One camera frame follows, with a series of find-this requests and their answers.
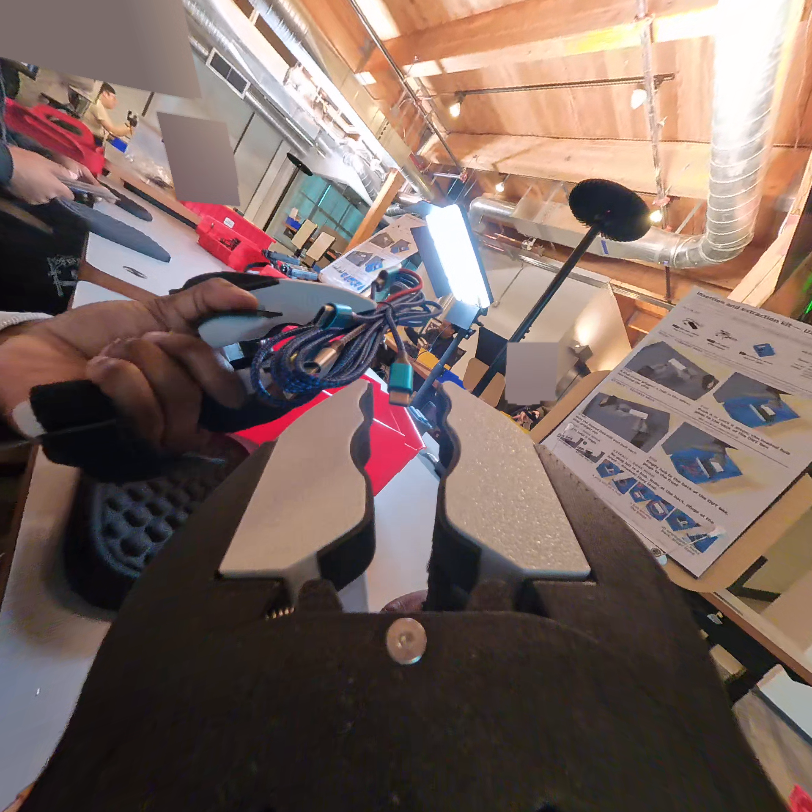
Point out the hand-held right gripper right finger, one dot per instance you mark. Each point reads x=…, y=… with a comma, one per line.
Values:
x=507, y=501

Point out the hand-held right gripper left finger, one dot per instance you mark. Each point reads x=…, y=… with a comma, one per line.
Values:
x=304, y=495

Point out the person's left hand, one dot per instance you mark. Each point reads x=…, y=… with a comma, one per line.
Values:
x=114, y=336

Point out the printed instruction sheet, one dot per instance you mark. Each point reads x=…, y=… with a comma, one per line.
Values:
x=374, y=254
x=698, y=406

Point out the red plastic case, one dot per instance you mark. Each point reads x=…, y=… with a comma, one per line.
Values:
x=387, y=438
x=228, y=231

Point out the cardboard box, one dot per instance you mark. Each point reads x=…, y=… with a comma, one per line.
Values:
x=479, y=380

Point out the led light panel on stand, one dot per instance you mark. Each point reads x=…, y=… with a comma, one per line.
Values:
x=460, y=254

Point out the cardboard board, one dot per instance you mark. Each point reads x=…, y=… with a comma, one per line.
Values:
x=736, y=568

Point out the red carry case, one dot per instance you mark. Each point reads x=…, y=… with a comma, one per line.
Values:
x=57, y=130

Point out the black round disc on pole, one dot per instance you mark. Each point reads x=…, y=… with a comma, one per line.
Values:
x=609, y=209

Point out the white box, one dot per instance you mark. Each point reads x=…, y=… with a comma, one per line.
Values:
x=790, y=698

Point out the silver air duct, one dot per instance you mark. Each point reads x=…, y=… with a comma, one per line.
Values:
x=736, y=127
x=279, y=82

